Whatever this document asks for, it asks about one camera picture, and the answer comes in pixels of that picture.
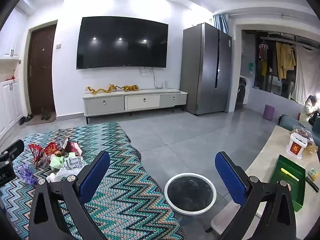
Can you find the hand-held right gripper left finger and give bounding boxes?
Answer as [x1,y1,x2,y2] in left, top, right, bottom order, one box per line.
[28,151,111,240]

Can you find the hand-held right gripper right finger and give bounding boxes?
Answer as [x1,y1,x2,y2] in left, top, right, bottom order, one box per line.
[210,151,297,240]

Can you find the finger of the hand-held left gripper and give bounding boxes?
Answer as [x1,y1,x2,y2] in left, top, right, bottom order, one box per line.
[0,139,25,163]

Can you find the red gold snack packet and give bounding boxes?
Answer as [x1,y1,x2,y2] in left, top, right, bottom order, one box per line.
[44,142,60,155]

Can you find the green paper sheet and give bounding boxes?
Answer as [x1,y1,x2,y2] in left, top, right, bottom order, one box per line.
[49,155,67,170]

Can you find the white round bin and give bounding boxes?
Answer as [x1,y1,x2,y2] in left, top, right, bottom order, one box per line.
[164,172,217,215]

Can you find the purple wrapper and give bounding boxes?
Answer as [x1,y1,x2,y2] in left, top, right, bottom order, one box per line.
[17,164,38,186]

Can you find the red white snack packet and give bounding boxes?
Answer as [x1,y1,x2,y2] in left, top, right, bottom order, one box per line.
[28,144,45,168]

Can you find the white printed receipt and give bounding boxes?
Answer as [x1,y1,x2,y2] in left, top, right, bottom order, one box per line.
[61,156,85,174]

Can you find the zigzag knitted blanket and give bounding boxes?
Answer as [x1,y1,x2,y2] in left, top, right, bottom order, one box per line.
[0,122,185,240]

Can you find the clear plastic wrapper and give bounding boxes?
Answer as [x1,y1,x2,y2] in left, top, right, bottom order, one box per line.
[34,152,50,168]

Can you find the maroon packet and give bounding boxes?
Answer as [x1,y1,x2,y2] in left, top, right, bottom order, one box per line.
[67,141,83,155]

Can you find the brown door mat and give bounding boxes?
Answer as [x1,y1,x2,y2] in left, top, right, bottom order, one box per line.
[26,114,57,126]

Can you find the white plastic bag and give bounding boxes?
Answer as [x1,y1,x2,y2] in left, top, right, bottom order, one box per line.
[46,170,73,182]

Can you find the white foil packet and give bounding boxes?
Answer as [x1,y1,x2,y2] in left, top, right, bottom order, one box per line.
[59,137,70,153]

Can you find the white base cabinet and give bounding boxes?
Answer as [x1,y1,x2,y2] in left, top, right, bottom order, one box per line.
[0,79,24,140]

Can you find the green box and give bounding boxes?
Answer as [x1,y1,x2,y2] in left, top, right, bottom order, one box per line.
[268,154,307,212]

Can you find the yellow highlighter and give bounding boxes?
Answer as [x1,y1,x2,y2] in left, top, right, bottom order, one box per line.
[280,167,300,182]

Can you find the grey white television cabinet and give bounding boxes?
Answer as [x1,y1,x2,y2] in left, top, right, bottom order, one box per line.
[82,88,188,124]

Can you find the white container red label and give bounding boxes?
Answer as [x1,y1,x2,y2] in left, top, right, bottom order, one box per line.
[287,132,308,159]

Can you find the teal sofa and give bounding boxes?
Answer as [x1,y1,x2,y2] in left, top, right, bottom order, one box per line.
[279,114,320,140]

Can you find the golden dragon figurine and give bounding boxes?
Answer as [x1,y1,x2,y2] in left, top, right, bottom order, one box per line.
[86,84,123,96]

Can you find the black remote control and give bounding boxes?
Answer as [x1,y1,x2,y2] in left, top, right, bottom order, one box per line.
[305,176,320,193]

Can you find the washing machine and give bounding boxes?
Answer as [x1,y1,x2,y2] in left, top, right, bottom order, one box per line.
[236,76,250,109]

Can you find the red packaged snacks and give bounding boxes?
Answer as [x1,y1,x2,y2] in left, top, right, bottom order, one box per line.
[292,126,317,143]

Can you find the brown entrance door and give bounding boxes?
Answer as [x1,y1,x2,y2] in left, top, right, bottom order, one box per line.
[27,24,57,117]

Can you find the silver double-door fridge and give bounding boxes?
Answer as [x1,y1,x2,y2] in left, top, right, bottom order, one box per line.
[179,22,232,116]

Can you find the hanger with small clothes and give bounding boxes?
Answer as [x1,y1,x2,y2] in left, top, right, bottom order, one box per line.
[259,44,269,77]

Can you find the white hanging sheet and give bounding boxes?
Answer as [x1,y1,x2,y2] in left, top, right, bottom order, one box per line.
[291,45,320,105]

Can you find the yellow hanging garment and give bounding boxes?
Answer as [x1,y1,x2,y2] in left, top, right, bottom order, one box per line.
[275,42,297,79]

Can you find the blue curtain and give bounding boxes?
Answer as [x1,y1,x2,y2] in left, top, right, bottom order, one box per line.
[212,14,229,34]

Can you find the white wall cabinet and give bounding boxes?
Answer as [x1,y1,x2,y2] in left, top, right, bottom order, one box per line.
[0,6,22,60]

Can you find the black wall television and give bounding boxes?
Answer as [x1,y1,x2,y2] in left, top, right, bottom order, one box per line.
[76,17,169,70]

